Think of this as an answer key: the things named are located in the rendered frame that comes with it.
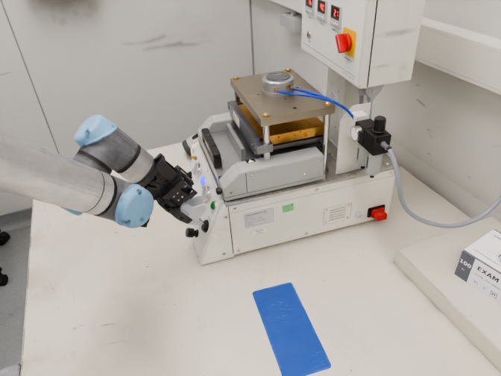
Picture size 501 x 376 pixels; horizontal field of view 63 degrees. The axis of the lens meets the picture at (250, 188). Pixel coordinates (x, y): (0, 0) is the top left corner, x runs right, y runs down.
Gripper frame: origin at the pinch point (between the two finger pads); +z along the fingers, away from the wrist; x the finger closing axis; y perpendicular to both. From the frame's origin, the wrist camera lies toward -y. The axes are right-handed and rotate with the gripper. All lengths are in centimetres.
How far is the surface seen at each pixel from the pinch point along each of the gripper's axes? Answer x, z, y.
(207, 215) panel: 1.7, 1.8, 2.5
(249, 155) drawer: 7.4, -0.2, 20.2
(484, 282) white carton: -37, 33, 43
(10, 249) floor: 118, 17, -125
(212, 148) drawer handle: 7.7, -8.6, 15.0
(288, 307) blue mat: -24.0, 17.2, 6.5
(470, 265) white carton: -34, 31, 43
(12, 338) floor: 56, 23, -116
